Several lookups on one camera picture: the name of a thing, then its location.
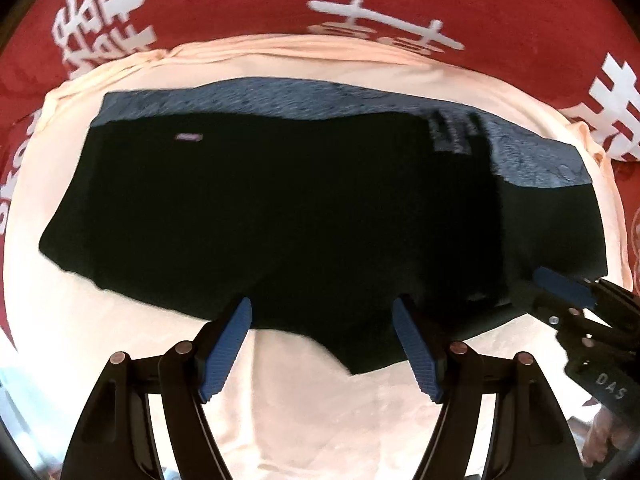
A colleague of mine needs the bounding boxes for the black pants with blue trim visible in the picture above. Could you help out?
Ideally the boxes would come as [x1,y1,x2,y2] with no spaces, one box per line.
[39,78,608,374]

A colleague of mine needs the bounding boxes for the person's right hand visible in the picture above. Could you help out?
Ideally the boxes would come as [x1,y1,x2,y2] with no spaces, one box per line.
[582,405,639,467]

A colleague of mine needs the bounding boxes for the red embroidered cushion right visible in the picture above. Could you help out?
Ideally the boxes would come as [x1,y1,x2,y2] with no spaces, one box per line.
[613,162,640,294]

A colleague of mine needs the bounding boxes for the peach cloth sofa seat cover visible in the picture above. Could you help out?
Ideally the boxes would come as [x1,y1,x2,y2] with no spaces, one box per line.
[4,35,631,479]

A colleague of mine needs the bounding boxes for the red sofa cover with characters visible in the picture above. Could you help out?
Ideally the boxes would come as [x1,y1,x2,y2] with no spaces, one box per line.
[1,0,639,219]

